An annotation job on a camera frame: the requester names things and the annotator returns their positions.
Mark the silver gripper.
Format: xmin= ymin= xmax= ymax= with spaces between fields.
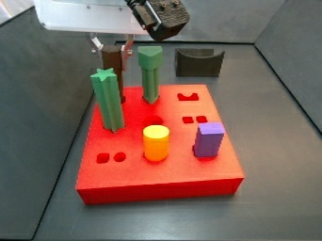
xmin=33 ymin=0 xmax=147 ymax=70

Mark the brown hexagon peg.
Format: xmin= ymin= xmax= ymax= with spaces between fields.
xmin=100 ymin=45 xmax=125 ymax=103

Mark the red shape sorter board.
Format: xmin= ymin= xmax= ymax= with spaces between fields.
xmin=74 ymin=85 xmax=244 ymax=204

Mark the green heart peg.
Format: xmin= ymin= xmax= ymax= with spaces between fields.
xmin=139 ymin=46 xmax=161 ymax=104

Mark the green star peg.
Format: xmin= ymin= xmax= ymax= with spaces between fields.
xmin=90 ymin=69 xmax=124 ymax=133

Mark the black curved holder stand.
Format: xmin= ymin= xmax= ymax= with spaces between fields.
xmin=175 ymin=48 xmax=225 ymax=77

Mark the yellow cylinder peg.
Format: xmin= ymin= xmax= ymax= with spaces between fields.
xmin=143 ymin=125 xmax=169 ymax=161

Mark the purple rectangular peg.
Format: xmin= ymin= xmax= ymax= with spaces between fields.
xmin=192 ymin=122 xmax=225 ymax=157

